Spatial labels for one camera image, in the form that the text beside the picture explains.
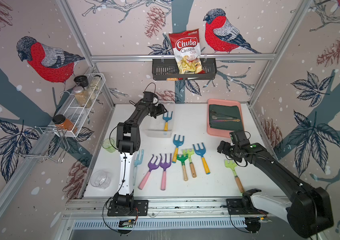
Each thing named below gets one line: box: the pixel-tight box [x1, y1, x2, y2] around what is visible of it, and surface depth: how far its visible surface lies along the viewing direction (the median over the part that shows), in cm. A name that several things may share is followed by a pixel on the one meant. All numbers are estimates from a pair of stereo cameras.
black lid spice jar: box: [73, 75, 90, 91], surface depth 75 cm
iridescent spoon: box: [211, 119, 241, 123], surface depth 112 cm
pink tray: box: [207, 98, 244, 139], surface depth 116 cm
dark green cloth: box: [209, 104, 243, 131], surface depth 115 cm
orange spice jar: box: [52, 114, 78, 134], surface depth 62 cm
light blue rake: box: [133, 149, 144, 186], surface depth 92 cm
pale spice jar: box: [90, 75, 102, 91], surface depth 87 cm
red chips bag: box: [168, 28, 206, 74], surface depth 85 cm
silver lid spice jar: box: [73, 85, 90, 108], surface depth 74 cm
